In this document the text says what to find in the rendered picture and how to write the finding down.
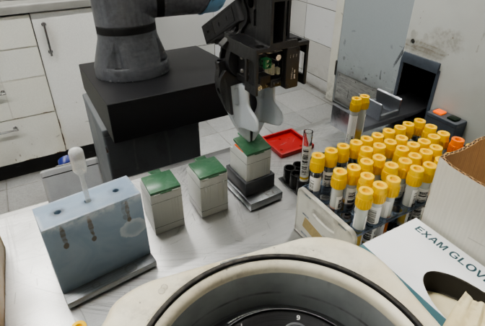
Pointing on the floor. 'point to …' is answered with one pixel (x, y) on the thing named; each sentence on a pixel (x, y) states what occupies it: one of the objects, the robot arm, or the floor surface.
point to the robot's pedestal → (140, 148)
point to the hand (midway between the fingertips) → (247, 130)
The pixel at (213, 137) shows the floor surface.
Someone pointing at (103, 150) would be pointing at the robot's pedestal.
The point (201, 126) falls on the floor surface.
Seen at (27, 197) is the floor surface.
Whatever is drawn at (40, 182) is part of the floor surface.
